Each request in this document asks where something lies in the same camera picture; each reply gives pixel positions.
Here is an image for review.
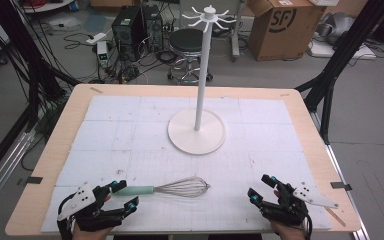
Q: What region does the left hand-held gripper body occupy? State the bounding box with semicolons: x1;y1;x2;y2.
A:
57;182;128;233

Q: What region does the grey metal stand post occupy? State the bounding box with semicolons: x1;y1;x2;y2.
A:
230;0;248;63

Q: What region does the white power supply unit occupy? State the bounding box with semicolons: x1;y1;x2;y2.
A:
96;40;111;68

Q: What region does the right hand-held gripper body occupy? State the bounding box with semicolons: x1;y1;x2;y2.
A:
259;181;340;228

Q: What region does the black round stool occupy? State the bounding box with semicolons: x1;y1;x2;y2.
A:
167;28;214;85

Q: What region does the grey bag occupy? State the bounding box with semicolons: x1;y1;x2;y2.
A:
315;12;357;45

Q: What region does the slim black computer tower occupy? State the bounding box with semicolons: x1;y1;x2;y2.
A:
142;4;165;53

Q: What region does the aluminium rail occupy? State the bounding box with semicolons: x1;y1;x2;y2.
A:
0;129;37;219
309;111;372;240

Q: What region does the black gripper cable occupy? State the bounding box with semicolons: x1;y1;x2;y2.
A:
56;194;76;240
303;213;314;240

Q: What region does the person's right hand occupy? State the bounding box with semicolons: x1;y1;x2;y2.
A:
268;219;306;240

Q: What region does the thin wooden stick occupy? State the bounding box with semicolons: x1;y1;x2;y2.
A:
324;206;347;228

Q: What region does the black tape strip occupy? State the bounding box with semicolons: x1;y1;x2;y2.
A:
25;175;44;185
329;181;353;192

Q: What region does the white grid mat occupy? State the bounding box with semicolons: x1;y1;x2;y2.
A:
40;95;333;234

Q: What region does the black metal frame stand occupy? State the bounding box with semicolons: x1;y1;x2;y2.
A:
0;0;82;188
294;0;384;145

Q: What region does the large black computer tower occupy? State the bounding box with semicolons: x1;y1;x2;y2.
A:
111;5;148;63

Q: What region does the green-handled metal whisk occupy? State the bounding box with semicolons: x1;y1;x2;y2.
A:
114;175;212;199

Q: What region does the white hook stand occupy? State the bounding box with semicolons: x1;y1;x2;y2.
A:
167;4;238;156

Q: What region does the flat white board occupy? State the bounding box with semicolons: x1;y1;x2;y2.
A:
307;39;378;61

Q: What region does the white power strip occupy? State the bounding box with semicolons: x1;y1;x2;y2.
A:
85;31;108;46

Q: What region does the brown cardboard box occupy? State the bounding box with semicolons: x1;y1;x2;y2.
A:
247;0;328;62

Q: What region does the person's left hand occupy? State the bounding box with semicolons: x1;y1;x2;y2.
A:
71;222;114;240

